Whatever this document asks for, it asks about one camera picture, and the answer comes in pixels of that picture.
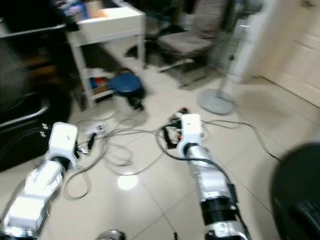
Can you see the white side table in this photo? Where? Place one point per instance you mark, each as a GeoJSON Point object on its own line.
{"type": "Point", "coordinates": [112, 25]}

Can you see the black glass coffee table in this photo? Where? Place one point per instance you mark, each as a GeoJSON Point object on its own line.
{"type": "Point", "coordinates": [297, 195]}

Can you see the grey round floor fan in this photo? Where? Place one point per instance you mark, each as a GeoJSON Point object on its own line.
{"type": "Point", "coordinates": [12, 75]}

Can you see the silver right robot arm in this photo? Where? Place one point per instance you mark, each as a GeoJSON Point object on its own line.
{"type": "Point", "coordinates": [212, 185]}

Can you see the white power strip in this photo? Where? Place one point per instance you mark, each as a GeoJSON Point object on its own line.
{"type": "Point", "coordinates": [96, 128]}

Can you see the blue round stool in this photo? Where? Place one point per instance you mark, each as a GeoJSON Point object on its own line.
{"type": "Point", "coordinates": [126, 82]}

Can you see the blue box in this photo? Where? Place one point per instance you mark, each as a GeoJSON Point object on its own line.
{"type": "Point", "coordinates": [75, 10]}

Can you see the grey upholstered chair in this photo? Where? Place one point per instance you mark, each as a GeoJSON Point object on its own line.
{"type": "Point", "coordinates": [190, 42]}

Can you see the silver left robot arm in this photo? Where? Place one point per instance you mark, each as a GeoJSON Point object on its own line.
{"type": "Point", "coordinates": [37, 192]}

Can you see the grey pedestal fan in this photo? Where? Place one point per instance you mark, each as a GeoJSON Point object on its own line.
{"type": "Point", "coordinates": [216, 101]}

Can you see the black cabinet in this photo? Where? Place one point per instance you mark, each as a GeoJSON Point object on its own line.
{"type": "Point", "coordinates": [25, 145]}

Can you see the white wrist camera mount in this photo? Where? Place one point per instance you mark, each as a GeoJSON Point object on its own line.
{"type": "Point", "coordinates": [192, 129]}
{"type": "Point", "coordinates": [64, 140]}

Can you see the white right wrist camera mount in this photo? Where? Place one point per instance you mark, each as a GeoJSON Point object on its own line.
{"type": "Point", "coordinates": [192, 129]}

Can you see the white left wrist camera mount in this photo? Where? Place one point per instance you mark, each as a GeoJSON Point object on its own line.
{"type": "Point", "coordinates": [64, 140]}

